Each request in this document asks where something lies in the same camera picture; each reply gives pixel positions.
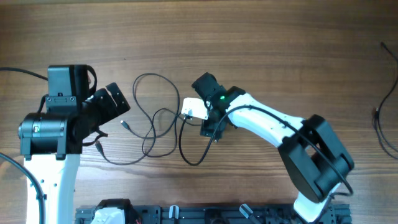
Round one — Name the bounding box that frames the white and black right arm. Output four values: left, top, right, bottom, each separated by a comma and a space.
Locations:
181, 73, 354, 223

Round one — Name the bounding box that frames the black base rail with clips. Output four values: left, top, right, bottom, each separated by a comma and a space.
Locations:
74, 198, 352, 224

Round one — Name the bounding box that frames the thin black USB cable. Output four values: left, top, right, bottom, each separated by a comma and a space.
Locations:
371, 42, 398, 161
95, 72, 203, 166

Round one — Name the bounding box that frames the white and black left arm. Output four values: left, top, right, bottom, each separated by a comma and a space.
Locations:
18, 65, 130, 223

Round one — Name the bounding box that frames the thick black left camera cable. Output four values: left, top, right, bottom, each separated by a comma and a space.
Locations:
0, 67, 49, 224

